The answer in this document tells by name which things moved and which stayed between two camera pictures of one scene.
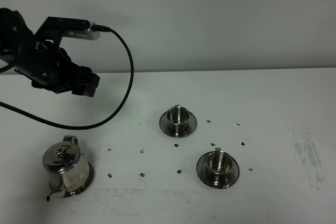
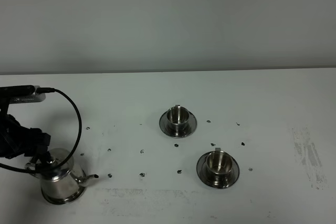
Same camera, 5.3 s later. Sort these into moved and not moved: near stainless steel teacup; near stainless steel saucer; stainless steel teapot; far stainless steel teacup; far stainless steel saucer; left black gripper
Moved: stainless steel teapot; left black gripper
Not moved: far stainless steel teacup; near stainless steel teacup; near stainless steel saucer; far stainless steel saucer
